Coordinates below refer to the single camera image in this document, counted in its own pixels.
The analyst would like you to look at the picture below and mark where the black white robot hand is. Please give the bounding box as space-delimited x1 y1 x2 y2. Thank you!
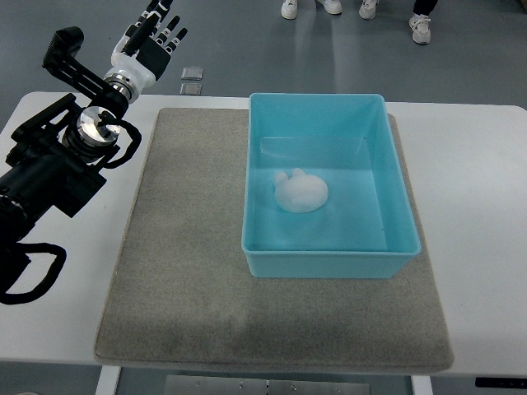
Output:
105 0 188 91

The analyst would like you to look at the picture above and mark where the white bunny toy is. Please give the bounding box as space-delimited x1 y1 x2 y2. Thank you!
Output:
273 168 329 213

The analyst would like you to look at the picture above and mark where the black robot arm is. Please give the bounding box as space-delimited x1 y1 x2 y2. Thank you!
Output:
1 26 142 251

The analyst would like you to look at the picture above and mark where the blue plastic box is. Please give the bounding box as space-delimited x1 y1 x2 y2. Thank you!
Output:
241 93 422 279

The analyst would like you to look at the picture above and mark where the upper floor socket plate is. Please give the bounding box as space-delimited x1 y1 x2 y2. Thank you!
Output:
181 67 203 81

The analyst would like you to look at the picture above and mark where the floor socket plate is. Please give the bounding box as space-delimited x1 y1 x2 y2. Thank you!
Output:
180 82 203 95
181 67 203 81

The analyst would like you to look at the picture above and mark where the lower floor socket plate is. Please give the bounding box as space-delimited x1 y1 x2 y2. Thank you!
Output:
180 82 203 95

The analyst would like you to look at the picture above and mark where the white shoe far left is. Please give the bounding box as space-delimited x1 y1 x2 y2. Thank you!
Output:
281 0 297 20

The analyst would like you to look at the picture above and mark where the white shoe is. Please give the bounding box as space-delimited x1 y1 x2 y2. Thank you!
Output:
358 0 378 21
408 14 431 44
281 0 297 20
317 0 343 16

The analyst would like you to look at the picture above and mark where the grey felt mat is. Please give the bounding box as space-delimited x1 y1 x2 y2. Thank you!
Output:
94 109 454 374

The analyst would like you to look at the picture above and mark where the white shoe far right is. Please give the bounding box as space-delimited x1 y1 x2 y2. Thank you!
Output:
408 14 431 44

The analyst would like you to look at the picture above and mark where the metal table crossbar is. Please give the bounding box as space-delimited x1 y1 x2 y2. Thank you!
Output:
164 375 371 395

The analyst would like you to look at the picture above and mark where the black table control panel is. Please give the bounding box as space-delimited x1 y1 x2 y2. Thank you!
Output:
475 377 527 389

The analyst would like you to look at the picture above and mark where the black sleeved cable loop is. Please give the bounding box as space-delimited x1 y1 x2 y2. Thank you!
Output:
0 242 68 305

